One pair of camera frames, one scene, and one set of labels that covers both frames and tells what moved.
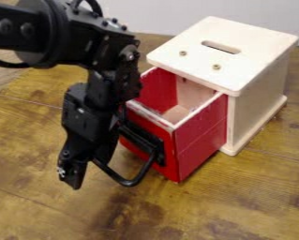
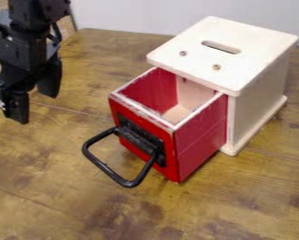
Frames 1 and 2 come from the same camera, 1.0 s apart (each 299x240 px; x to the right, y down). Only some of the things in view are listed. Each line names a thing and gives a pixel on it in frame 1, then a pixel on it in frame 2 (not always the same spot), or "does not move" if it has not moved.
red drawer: [178, 125] does not move
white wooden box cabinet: [241, 60] does not move
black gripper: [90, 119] → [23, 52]
